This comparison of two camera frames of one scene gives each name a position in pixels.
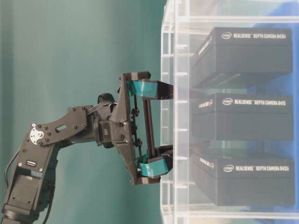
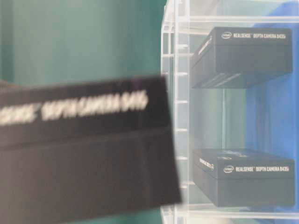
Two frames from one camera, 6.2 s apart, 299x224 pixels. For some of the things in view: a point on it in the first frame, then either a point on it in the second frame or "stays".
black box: [242, 116] to [71, 151]
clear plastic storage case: [233, 121] stays
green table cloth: [57, 54] stays
